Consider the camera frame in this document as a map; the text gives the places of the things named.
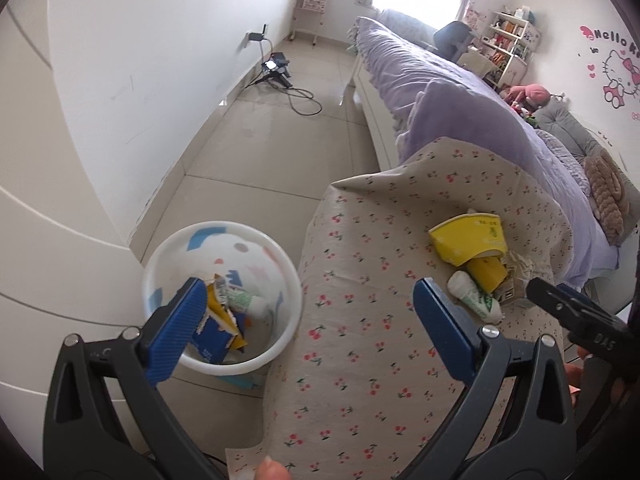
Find grey pillow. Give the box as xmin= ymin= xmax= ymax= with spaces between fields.
xmin=537 ymin=102 xmax=619 ymax=171

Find yellow wrapper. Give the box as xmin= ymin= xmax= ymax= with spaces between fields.
xmin=206 ymin=274 xmax=248 ymax=352

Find white bin with blue pattern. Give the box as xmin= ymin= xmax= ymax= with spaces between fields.
xmin=142 ymin=220 xmax=303 ymax=377

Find pink cartoon cat wall sticker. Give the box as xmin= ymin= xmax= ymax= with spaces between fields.
xmin=580 ymin=25 xmax=640 ymax=112

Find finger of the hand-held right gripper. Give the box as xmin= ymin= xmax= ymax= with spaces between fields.
xmin=556 ymin=283 xmax=616 ymax=317
xmin=526 ymin=277 xmax=585 ymax=335

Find beige desk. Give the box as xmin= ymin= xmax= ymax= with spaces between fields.
xmin=460 ymin=50 xmax=497 ymax=81

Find black device on stand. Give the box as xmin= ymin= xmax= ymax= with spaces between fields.
xmin=262 ymin=52 xmax=294 ymax=89

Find cream tissue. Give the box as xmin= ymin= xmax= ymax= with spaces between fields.
xmin=506 ymin=251 xmax=540 ymax=287

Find lilac ruffled pillow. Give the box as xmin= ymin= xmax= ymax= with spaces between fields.
xmin=537 ymin=130 xmax=594 ymax=197

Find white shelf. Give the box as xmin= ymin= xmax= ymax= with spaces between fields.
xmin=487 ymin=7 xmax=542 ymax=89

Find white tube with green print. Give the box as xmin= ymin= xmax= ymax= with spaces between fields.
xmin=225 ymin=284 xmax=269 ymax=319

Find small white green bottle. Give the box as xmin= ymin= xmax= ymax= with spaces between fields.
xmin=446 ymin=271 xmax=504 ymax=324

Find black charger and cables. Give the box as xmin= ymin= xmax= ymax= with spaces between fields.
xmin=245 ymin=40 xmax=323 ymax=117

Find person's right hand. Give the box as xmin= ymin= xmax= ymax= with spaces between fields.
xmin=564 ymin=344 xmax=596 ymax=409

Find torn blue carton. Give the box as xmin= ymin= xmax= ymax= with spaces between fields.
xmin=189 ymin=310 xmax=246 ymax=362

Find white bed frame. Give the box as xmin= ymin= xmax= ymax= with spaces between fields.
xmin=345 ymin=57 xmax=402 ymax=172

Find brown fuzzy pillow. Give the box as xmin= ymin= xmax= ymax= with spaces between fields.
xmin=584 ymin=152 xmax=631 ymax=247

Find person's left hand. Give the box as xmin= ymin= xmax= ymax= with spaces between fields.
xmin=256 ymin=455 xmax=292 ymax=480

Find yellow paper bowl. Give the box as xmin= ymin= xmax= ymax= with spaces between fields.
xmin=428 ymin=213 xmax=509 ymax=267

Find pink plush toy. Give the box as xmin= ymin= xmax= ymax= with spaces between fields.
xmin=505 ymin=84 xmax=551 ymax=112

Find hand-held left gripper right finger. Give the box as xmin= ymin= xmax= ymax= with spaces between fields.
xmin=395 ymin=276 xmax=577 ymax=480

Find pink stool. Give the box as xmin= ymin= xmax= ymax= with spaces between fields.
xmin=292 ymin=0 xmax=331 ymax=45

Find white wardrobe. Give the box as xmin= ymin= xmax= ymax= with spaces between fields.
xmin=0 ymin=10 xmax=151 ymax=461

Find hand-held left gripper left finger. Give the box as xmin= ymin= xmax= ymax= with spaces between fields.
xmin=42 ymin=276 xmax=221 ymax=480

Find cherry print cloth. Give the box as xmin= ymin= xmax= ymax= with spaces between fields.
xmin=225 ymin=136 xmax=576 ymax=480

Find black power adapter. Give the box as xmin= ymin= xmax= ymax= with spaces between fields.
xmin=245 ymin=22 xmax=269 ymax=51

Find bed with purple cover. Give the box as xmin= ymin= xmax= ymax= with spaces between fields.
xmin=350 ymin=16 xmax=626 ymax=291

